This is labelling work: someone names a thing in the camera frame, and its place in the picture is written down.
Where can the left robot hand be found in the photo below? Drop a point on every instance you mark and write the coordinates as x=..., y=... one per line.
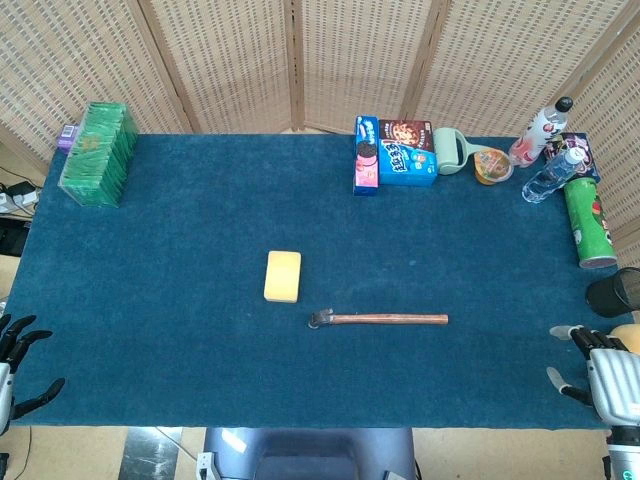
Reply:
x=10, y=345

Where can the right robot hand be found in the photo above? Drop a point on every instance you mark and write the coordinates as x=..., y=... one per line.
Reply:
x=607, y=372

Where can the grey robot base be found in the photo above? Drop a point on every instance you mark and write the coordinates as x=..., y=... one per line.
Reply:
x=307, y=452

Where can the yellow sponge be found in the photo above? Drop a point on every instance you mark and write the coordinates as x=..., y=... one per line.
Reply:
x=283, y=276

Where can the yellow rubber duck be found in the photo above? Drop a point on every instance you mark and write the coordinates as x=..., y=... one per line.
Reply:
x=627, y=332

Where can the black mesh pen cup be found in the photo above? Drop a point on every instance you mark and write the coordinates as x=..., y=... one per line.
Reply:
x=612, y=295

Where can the white power strip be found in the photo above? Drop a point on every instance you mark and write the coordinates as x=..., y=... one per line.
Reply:
x=17, y=197

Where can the green chips can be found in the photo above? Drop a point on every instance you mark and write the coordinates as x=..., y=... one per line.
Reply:
x=590, y=225

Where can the clear water bottle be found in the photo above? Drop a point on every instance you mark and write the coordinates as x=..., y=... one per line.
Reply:
x=550, y=175

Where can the green packets clear box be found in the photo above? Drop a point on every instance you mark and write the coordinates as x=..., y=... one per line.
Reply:
x=97, y=155

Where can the small purple box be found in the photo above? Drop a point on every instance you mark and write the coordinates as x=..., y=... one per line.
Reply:
x=67, y=138

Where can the dark purple snack box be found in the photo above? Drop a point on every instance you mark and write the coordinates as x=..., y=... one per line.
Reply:
x=582, y=150

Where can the orange jelly cup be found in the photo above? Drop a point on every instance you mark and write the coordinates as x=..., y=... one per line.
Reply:
x=493, y=166

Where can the white pink drink bottle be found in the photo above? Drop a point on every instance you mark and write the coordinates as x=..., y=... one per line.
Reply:
x=537, y=132

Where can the pale green lint roller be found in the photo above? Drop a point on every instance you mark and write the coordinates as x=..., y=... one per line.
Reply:
x=450, y=151

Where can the blue cookie box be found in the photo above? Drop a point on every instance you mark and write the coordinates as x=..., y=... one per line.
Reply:
x=406, y=162

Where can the blue table cloth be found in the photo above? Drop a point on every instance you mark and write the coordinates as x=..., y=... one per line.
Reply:
x=300, y=280

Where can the brown pizza print box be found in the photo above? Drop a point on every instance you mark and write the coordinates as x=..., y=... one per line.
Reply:
x=406, y=131

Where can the blue pink Oreo box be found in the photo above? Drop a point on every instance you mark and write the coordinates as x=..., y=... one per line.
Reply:
x=365, y=157

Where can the woven folding screen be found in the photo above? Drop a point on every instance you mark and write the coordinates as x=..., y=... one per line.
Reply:
x=320, y=60

